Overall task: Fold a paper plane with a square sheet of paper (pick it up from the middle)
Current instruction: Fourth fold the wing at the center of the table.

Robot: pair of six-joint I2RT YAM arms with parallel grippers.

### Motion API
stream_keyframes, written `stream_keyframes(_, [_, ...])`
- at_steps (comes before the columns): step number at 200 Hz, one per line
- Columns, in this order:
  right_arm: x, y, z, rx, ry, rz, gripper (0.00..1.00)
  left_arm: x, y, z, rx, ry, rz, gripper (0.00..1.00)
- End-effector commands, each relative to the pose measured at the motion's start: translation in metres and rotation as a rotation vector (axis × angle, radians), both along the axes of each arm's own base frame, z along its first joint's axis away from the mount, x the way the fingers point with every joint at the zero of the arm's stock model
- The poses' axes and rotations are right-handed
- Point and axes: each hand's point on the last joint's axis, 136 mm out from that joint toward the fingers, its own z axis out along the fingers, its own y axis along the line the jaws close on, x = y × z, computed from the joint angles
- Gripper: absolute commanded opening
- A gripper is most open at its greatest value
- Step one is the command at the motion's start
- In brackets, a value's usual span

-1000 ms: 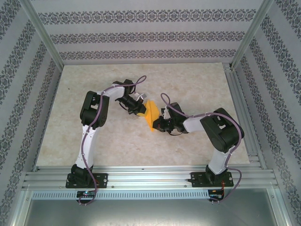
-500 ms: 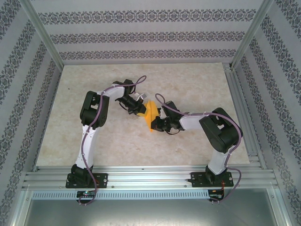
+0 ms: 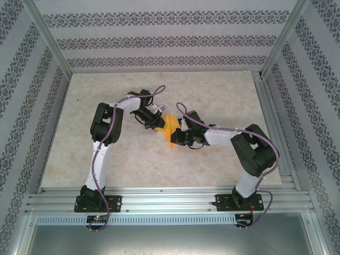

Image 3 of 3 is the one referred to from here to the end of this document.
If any orange cloth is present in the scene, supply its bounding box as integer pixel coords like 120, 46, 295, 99
162, 113, 182, 151

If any grey sheet metal panel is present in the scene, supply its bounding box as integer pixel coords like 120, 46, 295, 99
26, 224, 319, 255

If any aluminium mounting rail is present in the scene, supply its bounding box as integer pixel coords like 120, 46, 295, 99
25, 185, 316, 215

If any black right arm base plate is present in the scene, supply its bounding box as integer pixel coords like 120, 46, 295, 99
215, 193, 264, 212

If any aluminium side rail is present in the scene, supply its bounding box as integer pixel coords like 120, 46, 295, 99
251, 71, 302, 192

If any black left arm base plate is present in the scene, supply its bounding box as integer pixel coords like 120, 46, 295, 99
75, 195, 123, 213

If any slotted grey cable duct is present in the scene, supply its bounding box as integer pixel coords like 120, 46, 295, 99
36, 214, 240, 226

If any aluminium frame post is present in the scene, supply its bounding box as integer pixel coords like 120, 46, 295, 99
260, 0, 311, 80
22, 0, 74, 78

